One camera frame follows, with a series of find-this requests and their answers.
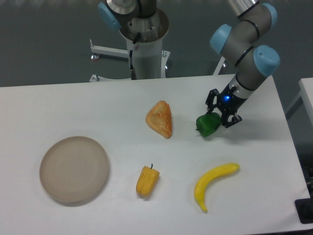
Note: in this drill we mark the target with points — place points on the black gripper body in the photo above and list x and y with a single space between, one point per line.
228 102

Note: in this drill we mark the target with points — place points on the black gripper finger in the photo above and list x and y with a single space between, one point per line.
228 120
211 104

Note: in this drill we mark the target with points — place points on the green toy pepper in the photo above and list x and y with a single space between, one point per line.
207 124

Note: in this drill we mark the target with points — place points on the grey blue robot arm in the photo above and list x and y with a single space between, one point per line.
236 43

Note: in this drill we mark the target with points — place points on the orange toy pepper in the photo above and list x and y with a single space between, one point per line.
147 181

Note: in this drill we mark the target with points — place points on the orange triangular bread toy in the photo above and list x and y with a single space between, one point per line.
159 118

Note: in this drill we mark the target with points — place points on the yellow toy banana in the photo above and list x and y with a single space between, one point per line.
210 176

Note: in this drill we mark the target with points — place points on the black device at edge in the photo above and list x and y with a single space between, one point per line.
304 209

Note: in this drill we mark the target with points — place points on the beige round plate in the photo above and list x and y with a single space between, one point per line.
74 170

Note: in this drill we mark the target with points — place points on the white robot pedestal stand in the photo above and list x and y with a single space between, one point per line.
144 30

